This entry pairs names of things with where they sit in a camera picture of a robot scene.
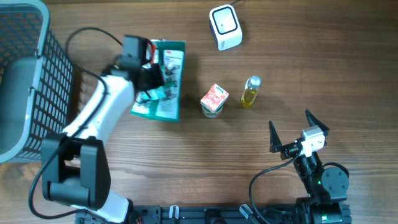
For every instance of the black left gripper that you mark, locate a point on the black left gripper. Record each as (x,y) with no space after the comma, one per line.
(152,78)

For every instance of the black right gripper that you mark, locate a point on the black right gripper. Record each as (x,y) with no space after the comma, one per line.
(276,144)

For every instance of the green packaged goods bag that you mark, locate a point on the green packaged goods bag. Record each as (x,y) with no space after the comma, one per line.
(163,103)

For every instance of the yellow oil glass bottle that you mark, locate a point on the yellow oil glass bottle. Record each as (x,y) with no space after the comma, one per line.
(251,90)

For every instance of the red carton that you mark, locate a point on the red carton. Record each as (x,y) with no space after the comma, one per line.
(213,101)

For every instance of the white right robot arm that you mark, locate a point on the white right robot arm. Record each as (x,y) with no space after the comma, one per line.
(326,183)

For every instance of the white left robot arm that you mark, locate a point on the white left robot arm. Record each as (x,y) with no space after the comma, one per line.
(75,169)

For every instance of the white barcode scanner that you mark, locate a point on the white barcode scanner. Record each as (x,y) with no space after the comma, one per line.
(225,27)

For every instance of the grey plastic shopping basket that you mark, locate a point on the grey plastic shopping basket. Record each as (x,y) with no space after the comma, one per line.
(36,80)

